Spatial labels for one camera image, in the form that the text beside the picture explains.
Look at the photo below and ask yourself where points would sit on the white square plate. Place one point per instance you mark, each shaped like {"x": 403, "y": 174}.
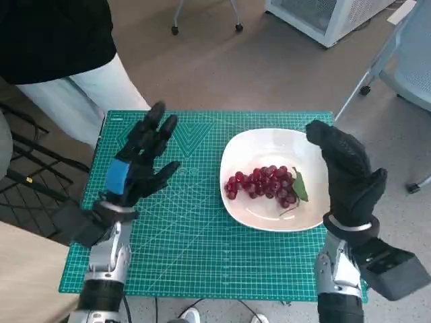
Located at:
{"x": 252, "y": 212}

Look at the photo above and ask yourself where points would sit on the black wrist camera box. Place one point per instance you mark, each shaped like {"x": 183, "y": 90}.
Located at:
{"x": 390, "y": 269}
{"x": 81, "y": 225}

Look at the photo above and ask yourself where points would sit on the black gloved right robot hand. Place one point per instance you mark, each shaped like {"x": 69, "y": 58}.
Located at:
{"x": 347, "y": 171}

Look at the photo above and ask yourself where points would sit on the white shoe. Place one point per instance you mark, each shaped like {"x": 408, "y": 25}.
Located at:
{"x": 260, "y": 319}
{"x": 190, "y": 316}

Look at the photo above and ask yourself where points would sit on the white cabinet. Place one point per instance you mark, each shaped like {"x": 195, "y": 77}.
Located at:
{"x": 333, "y": 33}

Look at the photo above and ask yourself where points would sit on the office chair with castors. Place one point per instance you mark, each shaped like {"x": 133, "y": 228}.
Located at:
{"x": 174, "y": 30}

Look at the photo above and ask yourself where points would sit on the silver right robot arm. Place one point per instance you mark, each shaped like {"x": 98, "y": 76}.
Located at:
{"x": 336, "y": 269}

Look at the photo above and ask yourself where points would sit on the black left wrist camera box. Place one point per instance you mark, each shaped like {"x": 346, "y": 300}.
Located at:
{"x": 81, "y": 225}

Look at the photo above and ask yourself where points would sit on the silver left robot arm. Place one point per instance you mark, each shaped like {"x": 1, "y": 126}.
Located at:
{"x": 107, "y": 252}

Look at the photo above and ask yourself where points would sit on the grey mesh chair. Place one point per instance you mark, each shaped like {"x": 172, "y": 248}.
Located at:
{"x": 414, "y": 74}

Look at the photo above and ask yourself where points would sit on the red toy grapes with leaf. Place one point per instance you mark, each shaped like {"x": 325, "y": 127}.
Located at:
{"x": 262, "y": 183}

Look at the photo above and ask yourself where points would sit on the green cutting mat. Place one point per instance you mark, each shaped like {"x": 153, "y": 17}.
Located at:
{"x": 202, "y": 252}

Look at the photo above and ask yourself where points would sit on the light wooden desk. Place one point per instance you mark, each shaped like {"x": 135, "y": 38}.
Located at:
{"x": 23, "y": 276}

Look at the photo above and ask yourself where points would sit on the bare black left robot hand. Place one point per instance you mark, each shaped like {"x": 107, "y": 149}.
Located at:
{"x": 141, "y": 161}

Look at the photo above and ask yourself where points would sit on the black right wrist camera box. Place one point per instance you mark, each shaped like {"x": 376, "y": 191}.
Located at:
{"x": 390, "y": 269}

